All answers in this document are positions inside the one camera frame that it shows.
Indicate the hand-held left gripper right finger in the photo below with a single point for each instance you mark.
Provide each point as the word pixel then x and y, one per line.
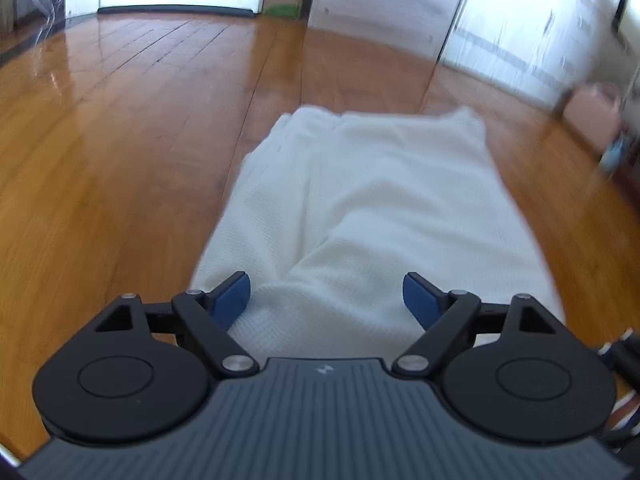
pixel 420 300

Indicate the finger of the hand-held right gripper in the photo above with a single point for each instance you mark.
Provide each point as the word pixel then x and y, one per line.
pixel 625 355

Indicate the pink case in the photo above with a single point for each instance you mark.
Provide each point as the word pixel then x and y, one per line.
pixel 590 115

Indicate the white garment with green trim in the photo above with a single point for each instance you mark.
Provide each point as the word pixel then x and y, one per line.
pixel 375 210

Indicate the light blue bundle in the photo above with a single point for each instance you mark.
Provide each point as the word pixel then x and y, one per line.
pixel 615 155

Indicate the grey white brown rug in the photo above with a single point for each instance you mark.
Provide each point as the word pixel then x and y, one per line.
pixel 625 410

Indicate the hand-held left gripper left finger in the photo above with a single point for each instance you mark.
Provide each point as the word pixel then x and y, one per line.
pixel 230 300

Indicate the white drawer cabinet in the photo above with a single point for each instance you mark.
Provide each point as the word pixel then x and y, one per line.
pixel 525 25

